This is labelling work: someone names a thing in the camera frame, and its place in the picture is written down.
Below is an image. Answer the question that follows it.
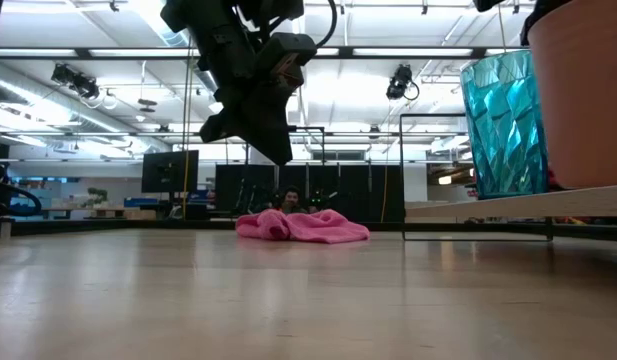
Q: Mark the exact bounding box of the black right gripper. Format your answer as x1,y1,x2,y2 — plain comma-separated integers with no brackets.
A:
472,0,572,47

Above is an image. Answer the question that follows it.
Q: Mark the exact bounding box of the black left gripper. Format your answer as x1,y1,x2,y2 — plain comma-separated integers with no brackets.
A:
160,0,307,167

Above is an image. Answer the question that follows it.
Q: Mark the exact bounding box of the teal faceted plastic cup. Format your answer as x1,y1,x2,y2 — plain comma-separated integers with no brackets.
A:
459,49,550,201

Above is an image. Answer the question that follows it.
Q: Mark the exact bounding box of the tall peach plastic cup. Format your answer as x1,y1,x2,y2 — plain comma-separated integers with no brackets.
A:
527,0,617,191

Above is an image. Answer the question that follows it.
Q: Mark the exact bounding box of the black computer monitor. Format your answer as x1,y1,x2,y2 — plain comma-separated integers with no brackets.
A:
140,149,200,195

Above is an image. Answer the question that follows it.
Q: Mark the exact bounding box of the person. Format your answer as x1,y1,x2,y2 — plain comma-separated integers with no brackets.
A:
273,185,310,216

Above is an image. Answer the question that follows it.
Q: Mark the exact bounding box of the black partition panel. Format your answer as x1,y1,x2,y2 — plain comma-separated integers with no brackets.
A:
214,163,405,224

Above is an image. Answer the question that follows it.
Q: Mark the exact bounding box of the pink cloth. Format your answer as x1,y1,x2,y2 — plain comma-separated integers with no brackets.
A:
235,208,372,246

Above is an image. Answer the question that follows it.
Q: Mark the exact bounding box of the small potted plant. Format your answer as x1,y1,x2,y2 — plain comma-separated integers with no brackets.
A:
85,187,109,209

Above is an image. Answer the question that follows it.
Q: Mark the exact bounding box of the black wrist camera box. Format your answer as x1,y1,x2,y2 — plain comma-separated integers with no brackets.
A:
256,31,319,90

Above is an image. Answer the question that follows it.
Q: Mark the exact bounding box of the black ceiling-hung camera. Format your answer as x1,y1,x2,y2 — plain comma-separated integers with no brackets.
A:
385,63,421,102
49,62,101,101

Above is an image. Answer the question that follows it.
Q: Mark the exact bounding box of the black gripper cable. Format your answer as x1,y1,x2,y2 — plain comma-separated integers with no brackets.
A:
307,0,339,50

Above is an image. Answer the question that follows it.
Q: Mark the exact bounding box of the dark looped cable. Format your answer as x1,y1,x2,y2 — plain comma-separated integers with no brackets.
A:
0,176,44,218

